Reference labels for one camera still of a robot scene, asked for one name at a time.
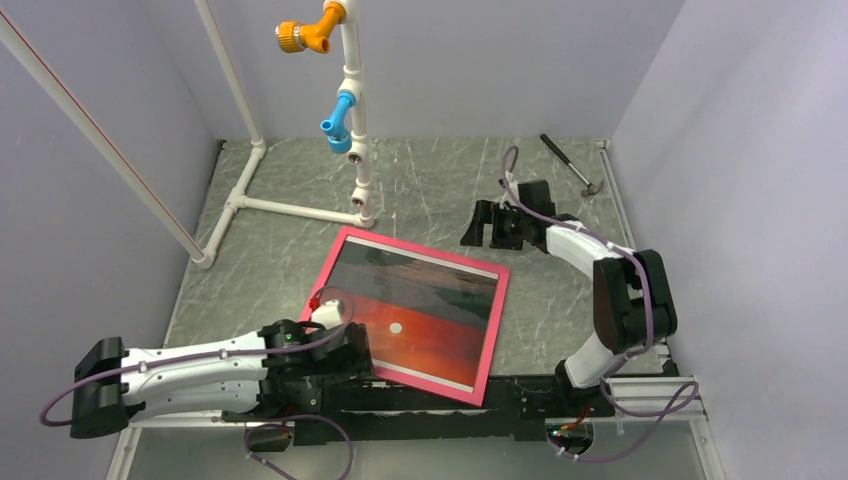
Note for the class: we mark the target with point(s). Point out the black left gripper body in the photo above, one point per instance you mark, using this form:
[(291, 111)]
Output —
[(355, 367)]

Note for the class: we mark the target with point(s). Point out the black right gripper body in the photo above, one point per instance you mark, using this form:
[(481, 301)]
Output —
[(508, 229)]

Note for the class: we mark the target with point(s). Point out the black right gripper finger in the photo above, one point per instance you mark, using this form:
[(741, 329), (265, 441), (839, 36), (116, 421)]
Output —
[(488, 208), (475, 235)]

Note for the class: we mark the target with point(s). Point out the sunset photo print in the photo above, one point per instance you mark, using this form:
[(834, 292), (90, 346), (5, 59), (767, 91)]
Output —
[(424, 311)]

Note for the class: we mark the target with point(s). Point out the pink picture frame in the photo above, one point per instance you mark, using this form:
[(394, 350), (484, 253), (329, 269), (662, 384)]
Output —
[(493, 331)]

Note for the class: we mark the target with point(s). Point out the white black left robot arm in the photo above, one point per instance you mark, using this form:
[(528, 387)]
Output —
[(264, 374)]

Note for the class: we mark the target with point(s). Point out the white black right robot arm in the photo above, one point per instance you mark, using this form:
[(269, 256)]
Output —
[(633, 306)]

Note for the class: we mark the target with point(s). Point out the blue pipe nozzle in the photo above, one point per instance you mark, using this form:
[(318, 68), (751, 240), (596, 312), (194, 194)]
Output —
[(334, 127)]

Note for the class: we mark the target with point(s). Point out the white PVC pipe stand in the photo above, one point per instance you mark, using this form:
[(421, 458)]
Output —
[(216, 53)]

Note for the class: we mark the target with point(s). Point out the orange pipe nozzle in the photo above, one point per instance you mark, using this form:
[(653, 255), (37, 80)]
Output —
[(294, 37)]

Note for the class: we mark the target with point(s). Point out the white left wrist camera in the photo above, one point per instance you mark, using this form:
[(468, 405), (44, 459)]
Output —
[(329, 314)]

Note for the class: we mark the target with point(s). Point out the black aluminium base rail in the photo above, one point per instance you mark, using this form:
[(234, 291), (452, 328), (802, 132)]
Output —
[(522, 407)]

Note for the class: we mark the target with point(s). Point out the small black-handled hammer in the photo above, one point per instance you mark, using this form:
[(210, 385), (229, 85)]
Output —
[(590, 188)]

